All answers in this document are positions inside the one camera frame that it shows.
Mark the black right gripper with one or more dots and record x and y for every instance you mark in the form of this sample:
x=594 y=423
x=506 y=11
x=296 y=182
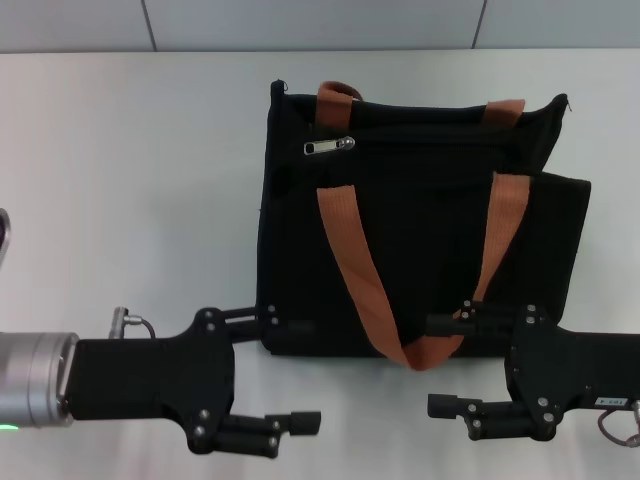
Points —
x=550 y=370

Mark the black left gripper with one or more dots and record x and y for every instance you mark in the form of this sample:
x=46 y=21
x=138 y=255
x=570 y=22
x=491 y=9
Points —
x=150 y=380

